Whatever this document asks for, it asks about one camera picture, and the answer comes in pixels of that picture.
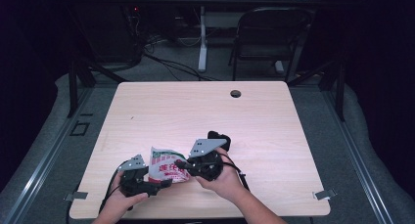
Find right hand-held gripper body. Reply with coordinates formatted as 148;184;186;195
187;138;229;182

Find white desk leg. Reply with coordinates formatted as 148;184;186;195
197;5;209;73

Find black floor cables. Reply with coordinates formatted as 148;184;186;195
142;37;218;82

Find right hand-held gripper cable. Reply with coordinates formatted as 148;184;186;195
217;153;252;193

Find person's left hand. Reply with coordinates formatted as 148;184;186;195
103;171;150;216

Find black metal stand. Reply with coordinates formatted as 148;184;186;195
287;59;346;122
66;59;127;118

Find black folding chair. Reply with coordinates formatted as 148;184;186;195
228;6;315;83

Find aluminium floor rail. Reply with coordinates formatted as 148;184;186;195
2;86;94;224
321;86;395;224

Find hand-held gripper cable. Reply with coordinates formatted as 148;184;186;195
98;167;122;216
217;153;252;193

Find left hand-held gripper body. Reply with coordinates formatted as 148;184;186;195
117;154;161;199

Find dark computer tower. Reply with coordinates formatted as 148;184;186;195
97;2;145;64

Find red white green plastic bag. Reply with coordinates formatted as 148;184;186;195
147;146;192;185

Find left hand-held gripper cable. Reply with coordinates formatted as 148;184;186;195
98;167;122;216

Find person's right hand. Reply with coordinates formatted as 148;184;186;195
194;147;250;202

